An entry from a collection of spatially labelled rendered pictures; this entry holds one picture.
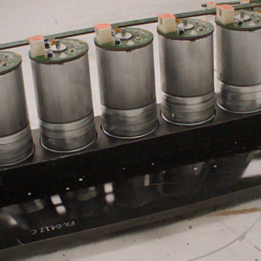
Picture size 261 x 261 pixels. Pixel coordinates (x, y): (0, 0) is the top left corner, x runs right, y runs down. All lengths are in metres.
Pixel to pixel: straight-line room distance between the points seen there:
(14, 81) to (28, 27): 0.25
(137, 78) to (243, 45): 0.05
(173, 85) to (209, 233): 0.07
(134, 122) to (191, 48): 0.04
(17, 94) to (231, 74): 0.10
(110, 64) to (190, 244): 0.08
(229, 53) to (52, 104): 0.08
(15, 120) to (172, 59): 0.07
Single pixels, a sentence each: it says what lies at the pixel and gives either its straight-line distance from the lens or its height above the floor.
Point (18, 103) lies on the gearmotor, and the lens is 0.25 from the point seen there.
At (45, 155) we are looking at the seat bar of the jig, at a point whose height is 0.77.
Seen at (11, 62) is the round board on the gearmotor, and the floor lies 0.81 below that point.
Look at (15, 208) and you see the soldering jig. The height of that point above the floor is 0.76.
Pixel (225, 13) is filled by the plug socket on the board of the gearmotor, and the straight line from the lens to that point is 0.27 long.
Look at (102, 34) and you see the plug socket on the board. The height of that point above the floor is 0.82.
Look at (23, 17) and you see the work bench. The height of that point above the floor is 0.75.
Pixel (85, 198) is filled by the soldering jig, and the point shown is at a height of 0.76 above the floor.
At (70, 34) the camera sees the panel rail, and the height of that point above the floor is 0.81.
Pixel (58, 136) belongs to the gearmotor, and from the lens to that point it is 0.25.
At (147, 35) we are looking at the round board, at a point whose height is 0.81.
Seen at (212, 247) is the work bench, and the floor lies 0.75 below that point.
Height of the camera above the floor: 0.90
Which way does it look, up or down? 29 degrees down
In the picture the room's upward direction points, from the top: 4 degrees counter-clockwise
